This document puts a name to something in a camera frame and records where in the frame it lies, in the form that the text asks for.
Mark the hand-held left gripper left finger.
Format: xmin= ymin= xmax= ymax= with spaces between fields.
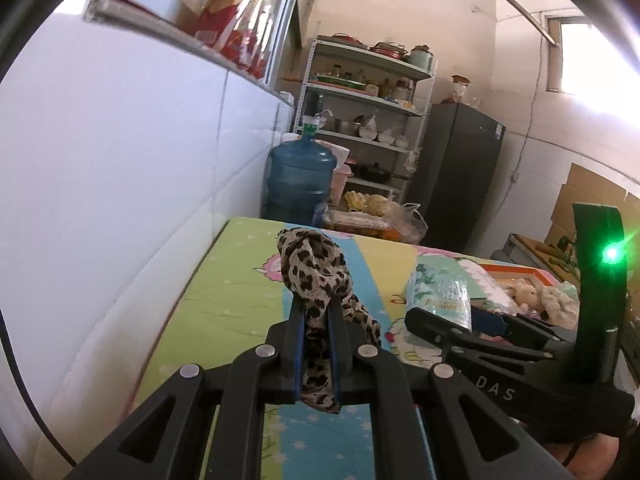
xmin=65 ymin=305 xmax=306 ymax=480

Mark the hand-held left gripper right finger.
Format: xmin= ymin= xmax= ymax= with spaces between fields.
xmin=326 ymin=305 xmax=576 ymax=480

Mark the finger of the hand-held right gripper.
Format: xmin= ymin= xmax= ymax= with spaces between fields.
xmin=472 ymin=307 xmax=576 ymax=343
xmin=404 ymin=306 xmax=553 ymax=361

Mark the small leaf-print tissue pack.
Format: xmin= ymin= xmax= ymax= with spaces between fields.
xmin=404 ymin=255 xmax=473 ymax=333

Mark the teddy bear purple dress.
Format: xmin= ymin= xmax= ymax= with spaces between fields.
xmin=510 ymin=282 xmax=538 ymax=313

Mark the orange-rimmed cardboard box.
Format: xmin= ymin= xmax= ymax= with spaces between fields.
xmin=482 ymin=264 xmax=581 ymax=321

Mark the leopard print scrunchie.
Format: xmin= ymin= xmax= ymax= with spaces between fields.
xmin=276 ymin=227 xmax=382 ymax=413

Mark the person's right forearm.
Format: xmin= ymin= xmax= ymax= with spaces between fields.
xmin=540 ymin=430 xmax=626 ymax=480

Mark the kitchen counter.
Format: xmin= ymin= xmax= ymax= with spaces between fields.
xmin=505 ymin=232 xmax=581 ymax=281

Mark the clear wrapped packet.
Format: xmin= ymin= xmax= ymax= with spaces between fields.
xmin=322 ymin=210 xmax=396 ymax=233

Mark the plastic bag of food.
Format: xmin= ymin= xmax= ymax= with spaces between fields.
xmin=345 ymin=191 xmax=428 ymax=243

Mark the dark refrigerator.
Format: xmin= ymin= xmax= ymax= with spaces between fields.
xmin=407 ymin=102 xmax=506 ymax=256

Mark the blue water jug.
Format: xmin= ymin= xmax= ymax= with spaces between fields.
xmin=264 ymin=135 xmax=338 ymax=228

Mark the pink plastic bin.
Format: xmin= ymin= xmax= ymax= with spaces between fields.
xmin=330 ymin=164 xmax=353 ymax=201

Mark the cardboard sheet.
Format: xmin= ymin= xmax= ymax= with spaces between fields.
xmin=545 ymin=162 xmax=640 ymax=256

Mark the black cooking pot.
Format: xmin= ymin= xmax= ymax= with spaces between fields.
xmin=360 ymin=161 xmax=393 ymax=183

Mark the water jug pump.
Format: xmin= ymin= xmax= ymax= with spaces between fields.
xmin=300 ymin=91 xmax=333 ymax=136

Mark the metal shelf rack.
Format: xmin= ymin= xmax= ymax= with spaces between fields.
xmin=295 ymin=35 xmax=438 ymax=211

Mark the mint green enamel pot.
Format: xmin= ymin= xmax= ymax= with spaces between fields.
xmin=407 ymin=45 xmax=433 ymax=72

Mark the small high window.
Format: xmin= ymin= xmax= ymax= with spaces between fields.
xmin=545 ymin=15 xmax=616 ymax=96

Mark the red pot stack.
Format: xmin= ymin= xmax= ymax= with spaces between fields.
xmin=370 ymin=41 xmax=406 ymax=61

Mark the orange drink bottle red label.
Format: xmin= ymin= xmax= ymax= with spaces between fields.
xmin=195 ymin=0 xmax=261 ymax=56
xmin=235 ymin=0 xmax=268 ymax=68

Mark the metal ceiling rod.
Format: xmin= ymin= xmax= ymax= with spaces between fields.
xmin=450 ymin=0 xmax=558 ymax=46

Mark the wall power cable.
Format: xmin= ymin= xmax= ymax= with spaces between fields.
xmin=515 ymin=35 xmax=546 ymax=181

